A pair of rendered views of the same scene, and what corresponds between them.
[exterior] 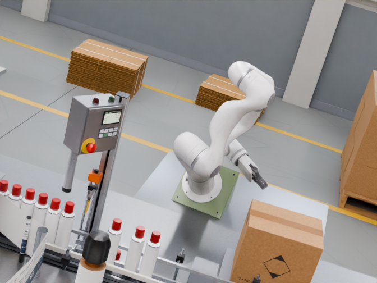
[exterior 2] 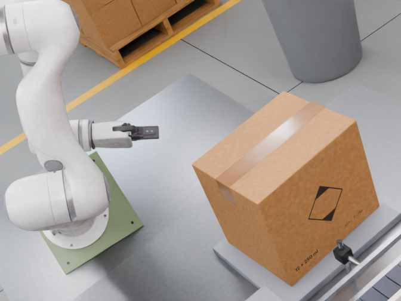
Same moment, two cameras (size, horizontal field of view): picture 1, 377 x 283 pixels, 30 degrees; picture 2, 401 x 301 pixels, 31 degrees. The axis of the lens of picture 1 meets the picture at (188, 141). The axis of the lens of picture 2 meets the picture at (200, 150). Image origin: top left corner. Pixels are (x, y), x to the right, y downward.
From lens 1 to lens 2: 1.45 m
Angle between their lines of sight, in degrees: 26
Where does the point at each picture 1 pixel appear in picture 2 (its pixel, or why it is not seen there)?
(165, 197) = (56, 281)
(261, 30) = not seen: outside the picture
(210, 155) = (83, 180)
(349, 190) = (113, 43)
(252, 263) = (298, 236)
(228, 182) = not seen: hidden behind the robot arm
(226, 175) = not seen: hidden behind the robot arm
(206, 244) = (187, 274)
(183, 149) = (37, 214)
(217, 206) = (123, 216)
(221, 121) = (46, 121)
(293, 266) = (341, 179)
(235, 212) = (141, 196)
